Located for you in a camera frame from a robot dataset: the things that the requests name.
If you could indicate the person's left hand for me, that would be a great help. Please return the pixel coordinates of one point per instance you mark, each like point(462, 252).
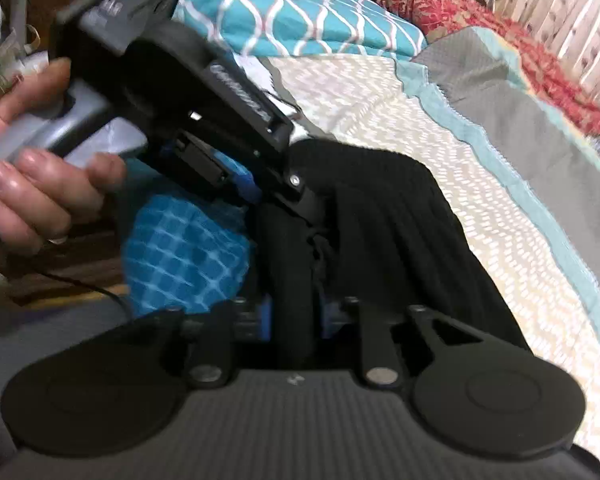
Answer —
point(35, 195)

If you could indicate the patterned zigzag bedsheet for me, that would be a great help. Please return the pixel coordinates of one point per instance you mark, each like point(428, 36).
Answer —
point(480, 210)

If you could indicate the teal wavy pattern pillow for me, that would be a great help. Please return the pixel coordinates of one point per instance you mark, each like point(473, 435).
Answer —
point(300, 15)

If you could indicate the black pants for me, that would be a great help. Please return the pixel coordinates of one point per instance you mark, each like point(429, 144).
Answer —
point(380, 230)

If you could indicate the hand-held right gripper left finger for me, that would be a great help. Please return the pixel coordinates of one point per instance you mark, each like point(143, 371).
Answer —
point(261, 317)

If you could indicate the red floral blanket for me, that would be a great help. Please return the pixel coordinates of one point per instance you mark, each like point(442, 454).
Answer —
point(480, 25)

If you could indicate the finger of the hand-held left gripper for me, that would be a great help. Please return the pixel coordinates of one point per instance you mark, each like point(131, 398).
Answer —
point(242, 182)
point(295, 191)

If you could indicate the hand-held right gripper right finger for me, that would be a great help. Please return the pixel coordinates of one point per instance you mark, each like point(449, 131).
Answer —
point(328, 317)

